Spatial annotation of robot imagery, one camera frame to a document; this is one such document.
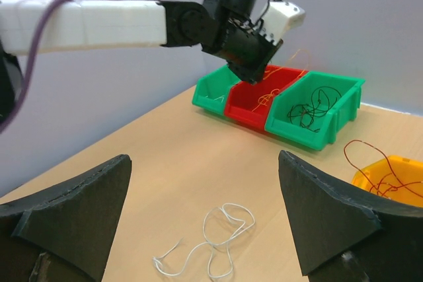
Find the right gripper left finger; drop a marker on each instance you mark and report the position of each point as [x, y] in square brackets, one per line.
[65, 232]

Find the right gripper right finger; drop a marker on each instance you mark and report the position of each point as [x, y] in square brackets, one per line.
[343, 233]

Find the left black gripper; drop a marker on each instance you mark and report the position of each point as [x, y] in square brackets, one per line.
[247, 55]

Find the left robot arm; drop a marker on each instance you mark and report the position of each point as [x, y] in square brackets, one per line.
[223, 28]

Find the red bin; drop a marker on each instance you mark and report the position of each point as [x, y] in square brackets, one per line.
[251, 104]

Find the left green bin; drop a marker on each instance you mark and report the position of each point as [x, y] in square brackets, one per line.
[212, 90]

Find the green bin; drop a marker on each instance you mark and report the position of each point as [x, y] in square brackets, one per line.
[212, 90]
[313, 110]

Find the yellow bin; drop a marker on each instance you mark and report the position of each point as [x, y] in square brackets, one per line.
[395, 178]

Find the right green bin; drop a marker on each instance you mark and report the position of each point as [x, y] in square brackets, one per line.
[313, 110]

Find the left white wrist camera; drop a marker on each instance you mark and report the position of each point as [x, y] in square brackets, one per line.
[277, 18]

